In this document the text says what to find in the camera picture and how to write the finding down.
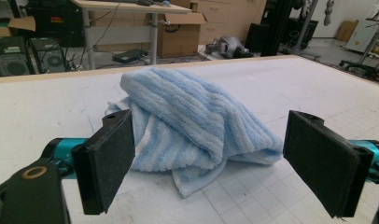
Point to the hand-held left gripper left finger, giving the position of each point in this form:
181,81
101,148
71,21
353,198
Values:
103,161

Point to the white panel with yellow sticker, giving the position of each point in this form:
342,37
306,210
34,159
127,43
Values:
362,35

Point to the black computer tower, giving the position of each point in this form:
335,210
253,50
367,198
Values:
50,57
10,59

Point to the black metal frame stand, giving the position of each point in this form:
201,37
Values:
276,28

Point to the flat black device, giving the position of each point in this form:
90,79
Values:
130,56

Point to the desk with grey metal legs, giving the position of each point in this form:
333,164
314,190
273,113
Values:
153,37

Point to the black equipment case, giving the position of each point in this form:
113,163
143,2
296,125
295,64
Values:
57,31

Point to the open flat cardboard box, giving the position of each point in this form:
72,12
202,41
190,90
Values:
21,23

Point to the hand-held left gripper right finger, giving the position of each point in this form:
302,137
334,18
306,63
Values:
324,165

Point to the white foam mat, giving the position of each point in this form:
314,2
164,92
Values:
318,87

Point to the grey helmet-shaped device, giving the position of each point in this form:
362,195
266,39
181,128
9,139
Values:
229,46

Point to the light blue striped towel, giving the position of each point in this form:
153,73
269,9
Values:
184,118

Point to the small cardboard box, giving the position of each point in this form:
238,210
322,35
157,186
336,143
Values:
346,29

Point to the large cardboard box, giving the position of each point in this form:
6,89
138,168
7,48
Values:
178,40

